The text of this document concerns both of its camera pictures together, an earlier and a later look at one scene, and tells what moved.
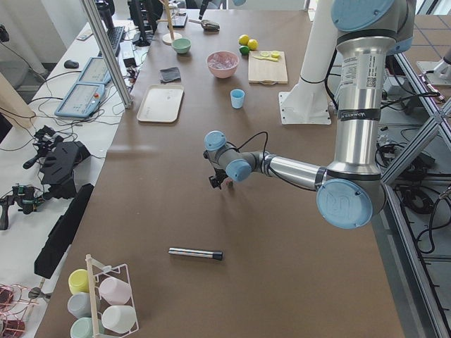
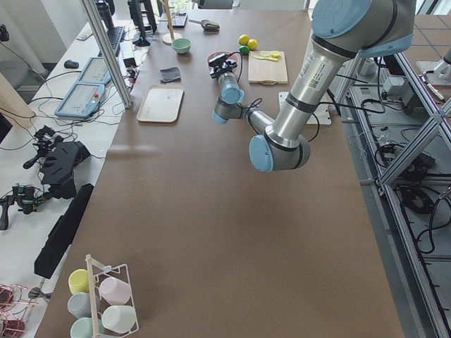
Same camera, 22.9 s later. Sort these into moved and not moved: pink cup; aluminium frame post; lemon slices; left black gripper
Moved: left black gripper
Not moved: aluminium frame post; pink cup; lemon slices
